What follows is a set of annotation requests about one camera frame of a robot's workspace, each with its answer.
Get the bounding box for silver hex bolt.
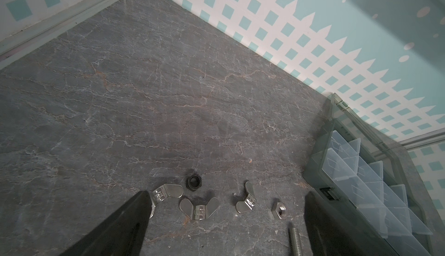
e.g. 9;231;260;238
288;227;302;256

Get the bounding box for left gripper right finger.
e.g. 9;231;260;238
304;191;389;256

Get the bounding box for silver wing nut middle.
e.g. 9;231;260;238
179;198;220;221

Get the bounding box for silver wing nut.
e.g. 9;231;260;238
149;184;184;219
235;181;257;214
179;198;220;221

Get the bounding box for silver wing nut right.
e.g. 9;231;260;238
235;181;257;214

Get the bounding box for black hex nut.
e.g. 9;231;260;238
186;174;202;192

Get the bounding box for grey compartment organizer box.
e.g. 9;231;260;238
302;94;445;256

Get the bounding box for silver hex nut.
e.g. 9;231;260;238
271;201;287;220

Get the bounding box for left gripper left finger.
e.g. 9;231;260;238
62;191;152;256

